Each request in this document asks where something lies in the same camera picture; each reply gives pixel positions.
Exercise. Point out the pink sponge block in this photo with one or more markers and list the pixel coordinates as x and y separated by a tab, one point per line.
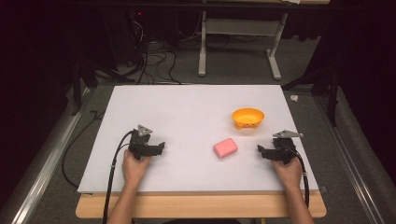
225	148

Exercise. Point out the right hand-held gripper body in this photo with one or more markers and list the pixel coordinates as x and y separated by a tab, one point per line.
281	146

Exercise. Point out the person's left hand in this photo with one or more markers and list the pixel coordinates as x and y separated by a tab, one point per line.
134	167

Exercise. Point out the person's right hand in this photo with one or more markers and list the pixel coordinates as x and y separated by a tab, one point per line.
289	174

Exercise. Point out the white board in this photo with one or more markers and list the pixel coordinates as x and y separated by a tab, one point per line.
193	124

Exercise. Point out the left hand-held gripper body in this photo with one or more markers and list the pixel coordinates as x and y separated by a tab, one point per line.
141	145

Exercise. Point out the orange soap dish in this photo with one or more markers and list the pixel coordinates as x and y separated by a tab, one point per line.
247	117

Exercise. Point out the white metal desk frame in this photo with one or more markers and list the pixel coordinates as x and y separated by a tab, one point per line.
239	28

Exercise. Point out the crumpled white paper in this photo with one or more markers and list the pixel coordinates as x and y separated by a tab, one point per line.
294	98

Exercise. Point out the metal floor rail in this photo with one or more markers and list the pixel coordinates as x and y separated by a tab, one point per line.
348	168
40	174

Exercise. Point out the wooden table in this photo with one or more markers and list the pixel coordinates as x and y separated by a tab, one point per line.
199	206

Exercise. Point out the black stand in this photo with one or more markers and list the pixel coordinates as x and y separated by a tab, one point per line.
90	73
327	84

